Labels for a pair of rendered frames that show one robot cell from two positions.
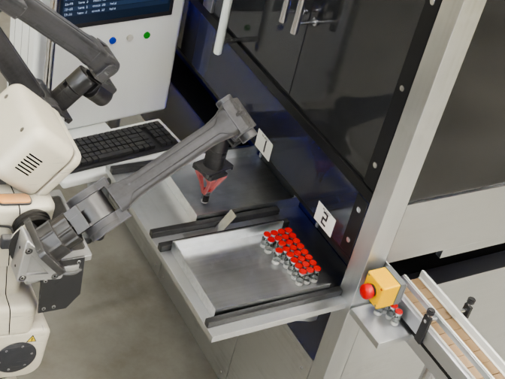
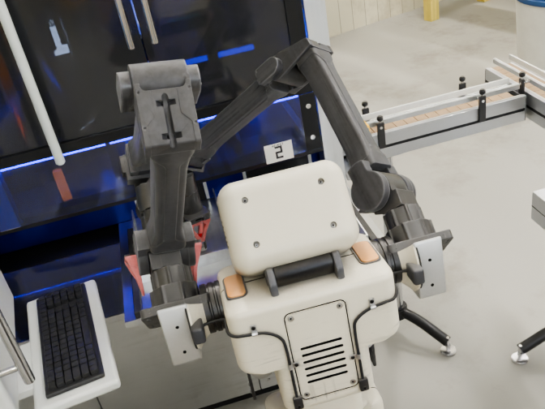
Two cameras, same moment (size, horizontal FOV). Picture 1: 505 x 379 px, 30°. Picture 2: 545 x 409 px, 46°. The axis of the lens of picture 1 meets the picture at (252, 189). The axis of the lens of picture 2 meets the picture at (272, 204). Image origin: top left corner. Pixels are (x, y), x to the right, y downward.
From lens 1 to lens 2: 1.89 m
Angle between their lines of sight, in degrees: 50
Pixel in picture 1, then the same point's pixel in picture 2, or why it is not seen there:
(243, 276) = not seen: hidden behind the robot
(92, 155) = (83, 349)
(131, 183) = (371, 143)
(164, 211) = (212, 277)
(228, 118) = (320, 50)
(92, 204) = (392, 178)
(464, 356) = (407, 122)
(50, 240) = (428, 226)
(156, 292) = not seen: outside the picture
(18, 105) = (275, 182)
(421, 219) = not seen: hidden behind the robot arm
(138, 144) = (76, 311)
